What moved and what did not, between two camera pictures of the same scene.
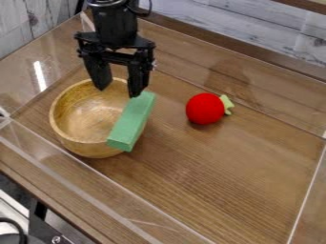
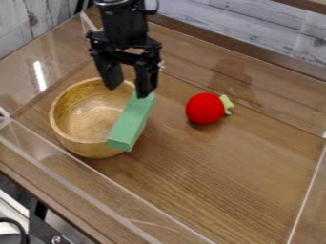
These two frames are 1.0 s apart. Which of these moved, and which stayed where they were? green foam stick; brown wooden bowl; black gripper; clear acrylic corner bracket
Moved: black gripper
Stayed: green foam stick; clear acrylic corner bracket; brown wooden bowl
